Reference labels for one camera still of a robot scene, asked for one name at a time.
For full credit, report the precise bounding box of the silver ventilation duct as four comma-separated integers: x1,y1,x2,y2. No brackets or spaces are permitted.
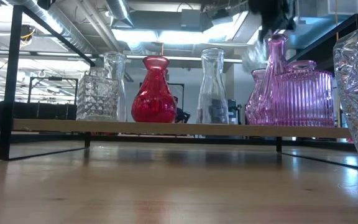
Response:
106,0,135,28

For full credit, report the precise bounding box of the wide pink ribbed glass jar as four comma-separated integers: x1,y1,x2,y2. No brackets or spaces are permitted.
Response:
273,60,336,128

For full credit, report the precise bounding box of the clear diamond-cut square vase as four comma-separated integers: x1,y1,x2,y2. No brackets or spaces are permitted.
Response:
75,67,120,122

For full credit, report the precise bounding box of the grey ceiling unit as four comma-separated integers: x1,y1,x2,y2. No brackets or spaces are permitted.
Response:
180,8,213,32

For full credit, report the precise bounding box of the clear glass carafe vase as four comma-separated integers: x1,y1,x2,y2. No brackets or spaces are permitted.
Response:
103,51,127,123

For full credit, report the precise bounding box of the red glass bulb vase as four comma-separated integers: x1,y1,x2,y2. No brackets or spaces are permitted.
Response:
131,55,178,124

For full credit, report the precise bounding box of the tall pink ribbed glass vase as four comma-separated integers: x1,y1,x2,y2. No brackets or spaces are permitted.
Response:
252,33,289,126

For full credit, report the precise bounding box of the black background cabinet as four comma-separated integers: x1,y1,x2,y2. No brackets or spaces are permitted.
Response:
0,101,78,121

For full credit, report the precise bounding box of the clear glass bottle vase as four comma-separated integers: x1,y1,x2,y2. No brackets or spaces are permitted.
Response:
196,47,230,124

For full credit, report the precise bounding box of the black metal table frame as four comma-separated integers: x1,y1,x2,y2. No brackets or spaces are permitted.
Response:
0,132,357,152

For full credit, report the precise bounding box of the black equipment stand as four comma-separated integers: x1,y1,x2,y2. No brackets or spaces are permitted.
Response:
228,98,246,125

